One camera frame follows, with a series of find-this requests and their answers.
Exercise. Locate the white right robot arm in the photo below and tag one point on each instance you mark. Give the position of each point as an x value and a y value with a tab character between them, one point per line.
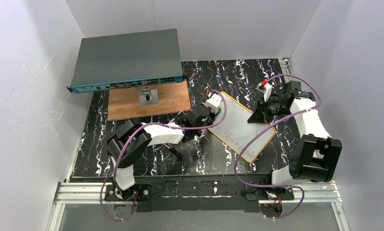
316	155

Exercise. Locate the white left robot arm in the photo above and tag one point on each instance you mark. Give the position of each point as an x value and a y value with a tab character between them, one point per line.
131	140

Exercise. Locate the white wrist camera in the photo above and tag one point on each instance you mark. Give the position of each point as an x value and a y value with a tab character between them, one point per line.
265	88
213	101

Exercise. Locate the grey metal stand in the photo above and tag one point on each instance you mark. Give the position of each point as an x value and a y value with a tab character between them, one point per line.
148	97

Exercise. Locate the wooden board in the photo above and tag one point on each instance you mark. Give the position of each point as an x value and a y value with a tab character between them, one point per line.
125	103

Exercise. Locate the grey network switch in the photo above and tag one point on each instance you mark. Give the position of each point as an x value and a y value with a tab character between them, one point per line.
127	61

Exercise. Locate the yellow-framed whiteboard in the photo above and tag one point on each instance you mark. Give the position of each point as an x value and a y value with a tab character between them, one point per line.
236	132

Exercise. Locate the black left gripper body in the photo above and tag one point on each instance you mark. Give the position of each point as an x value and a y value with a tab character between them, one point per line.
208	119

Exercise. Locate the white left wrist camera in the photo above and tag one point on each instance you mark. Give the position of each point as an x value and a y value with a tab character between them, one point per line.
213	101

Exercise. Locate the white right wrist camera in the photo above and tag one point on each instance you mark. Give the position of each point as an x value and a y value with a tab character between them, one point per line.
265	88

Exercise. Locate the aluminium frame rail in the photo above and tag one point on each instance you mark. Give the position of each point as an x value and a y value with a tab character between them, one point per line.
77	203

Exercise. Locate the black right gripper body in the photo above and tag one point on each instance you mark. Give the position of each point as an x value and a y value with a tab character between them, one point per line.
262	110

